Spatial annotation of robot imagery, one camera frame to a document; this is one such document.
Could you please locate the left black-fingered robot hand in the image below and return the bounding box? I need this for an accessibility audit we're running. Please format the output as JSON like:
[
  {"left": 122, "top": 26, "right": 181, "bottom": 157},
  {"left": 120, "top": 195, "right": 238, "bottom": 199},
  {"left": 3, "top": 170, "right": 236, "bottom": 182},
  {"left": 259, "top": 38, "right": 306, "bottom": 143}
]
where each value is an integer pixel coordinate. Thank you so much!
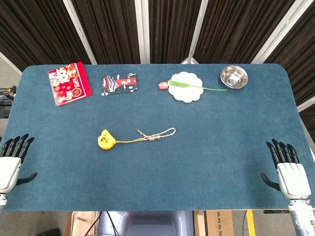
[{"left": 0, "top": 134, "right": 38, "bottom": 195}]

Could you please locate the bundle of black cables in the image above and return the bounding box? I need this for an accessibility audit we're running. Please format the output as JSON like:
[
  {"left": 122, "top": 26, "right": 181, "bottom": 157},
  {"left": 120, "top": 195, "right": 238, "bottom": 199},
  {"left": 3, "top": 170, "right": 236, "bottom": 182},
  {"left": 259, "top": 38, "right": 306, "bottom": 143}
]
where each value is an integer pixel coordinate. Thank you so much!
[{"left": 0, "top": 85, "right": 17, "bottom": 101}]

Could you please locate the yellow charm with braided cord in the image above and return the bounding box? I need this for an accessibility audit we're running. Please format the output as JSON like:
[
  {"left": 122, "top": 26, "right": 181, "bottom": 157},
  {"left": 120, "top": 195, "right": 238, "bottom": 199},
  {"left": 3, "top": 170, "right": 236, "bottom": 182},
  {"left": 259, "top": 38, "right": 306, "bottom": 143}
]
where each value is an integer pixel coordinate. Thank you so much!
[{"left": 115, "top": 127, "right": 177, "bottom": 145}]

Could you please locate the white scalloped coaster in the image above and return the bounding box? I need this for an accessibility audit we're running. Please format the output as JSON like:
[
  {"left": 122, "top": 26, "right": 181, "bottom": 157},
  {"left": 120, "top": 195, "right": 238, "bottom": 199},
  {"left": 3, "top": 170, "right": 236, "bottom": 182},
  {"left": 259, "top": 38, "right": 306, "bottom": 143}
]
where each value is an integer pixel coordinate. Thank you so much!
[{"left": 168, "top": 71, "right": 205, "bottom": 104}]

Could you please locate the white frame post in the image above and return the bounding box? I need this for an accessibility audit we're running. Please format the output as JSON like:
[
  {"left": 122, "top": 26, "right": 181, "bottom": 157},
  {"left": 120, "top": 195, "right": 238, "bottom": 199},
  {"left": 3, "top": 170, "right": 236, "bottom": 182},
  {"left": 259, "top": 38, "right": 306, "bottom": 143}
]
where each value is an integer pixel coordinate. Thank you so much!
[
  {"left": 250, "top": 0, "right": 310, "bottom": 65},
  {"left": 180, "top": 0, "right": 210, "bottom": 65},
  {"left": 134, "top": 0, "right": 151, "bottom": 65},
  {"left": 62, "top": 0, "right": 98, "bottom": 65},
  {"left": 296, "top": 95, "right": 315, "bottom": 113}
]

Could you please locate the blue felt table mat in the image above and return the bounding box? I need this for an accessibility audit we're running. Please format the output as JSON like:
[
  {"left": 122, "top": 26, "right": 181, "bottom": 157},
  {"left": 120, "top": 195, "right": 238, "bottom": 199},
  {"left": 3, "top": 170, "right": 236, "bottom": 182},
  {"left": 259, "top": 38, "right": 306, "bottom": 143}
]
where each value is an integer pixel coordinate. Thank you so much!
[{"left": 0, "top": 63, "right": 315, "bottom": 212}]

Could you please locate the artificial tulip with green stem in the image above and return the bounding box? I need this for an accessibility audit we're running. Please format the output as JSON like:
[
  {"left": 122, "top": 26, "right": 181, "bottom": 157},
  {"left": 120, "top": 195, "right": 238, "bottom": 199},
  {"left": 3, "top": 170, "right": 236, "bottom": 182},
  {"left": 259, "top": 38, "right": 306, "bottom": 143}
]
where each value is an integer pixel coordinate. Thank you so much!
[{"left": 158, "top": 79, "right": 227, "bottom": 92}]

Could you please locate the printed brown cardboard box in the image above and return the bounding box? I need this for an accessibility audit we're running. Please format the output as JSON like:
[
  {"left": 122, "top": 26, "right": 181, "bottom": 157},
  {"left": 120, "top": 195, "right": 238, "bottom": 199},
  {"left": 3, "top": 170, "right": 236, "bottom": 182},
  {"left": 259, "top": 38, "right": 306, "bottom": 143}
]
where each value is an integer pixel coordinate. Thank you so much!
[{"left": 205, "top": 210, "right": 235, "bottom": 236}]

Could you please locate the right black-fingered robot hand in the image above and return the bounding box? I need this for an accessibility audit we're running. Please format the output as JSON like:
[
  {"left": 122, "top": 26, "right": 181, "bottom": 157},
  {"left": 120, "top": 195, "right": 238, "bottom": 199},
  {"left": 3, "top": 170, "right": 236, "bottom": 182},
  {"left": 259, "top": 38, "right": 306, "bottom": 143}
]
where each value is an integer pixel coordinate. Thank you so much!
[{"left": 260, "top": 139, "right": 312, "bottom": 200}]

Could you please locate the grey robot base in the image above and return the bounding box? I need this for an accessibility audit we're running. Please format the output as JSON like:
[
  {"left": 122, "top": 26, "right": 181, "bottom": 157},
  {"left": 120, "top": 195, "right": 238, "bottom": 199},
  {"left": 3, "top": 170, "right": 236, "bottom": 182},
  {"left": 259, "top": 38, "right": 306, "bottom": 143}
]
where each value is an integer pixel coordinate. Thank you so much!
[{"left": 97, "top": 210, "right": 195, "bottom": 236}]

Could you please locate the stainless steel bowl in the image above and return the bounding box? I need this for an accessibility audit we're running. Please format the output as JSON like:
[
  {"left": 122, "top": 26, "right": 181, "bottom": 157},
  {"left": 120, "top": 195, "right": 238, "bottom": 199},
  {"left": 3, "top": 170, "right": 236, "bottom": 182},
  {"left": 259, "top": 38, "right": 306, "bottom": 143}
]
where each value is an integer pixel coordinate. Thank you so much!
[{"left": 220, "top": 64, "right": 249, "bottom": 89}]

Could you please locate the red spiral desk calendar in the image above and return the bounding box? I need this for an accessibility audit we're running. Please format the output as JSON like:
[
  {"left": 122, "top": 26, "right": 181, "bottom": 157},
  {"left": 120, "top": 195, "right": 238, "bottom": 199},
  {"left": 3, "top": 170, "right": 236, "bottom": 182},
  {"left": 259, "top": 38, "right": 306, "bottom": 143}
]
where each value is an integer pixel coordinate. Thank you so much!
[{"left": 47, "top": 61, "right": 93, "bottom": 107}]

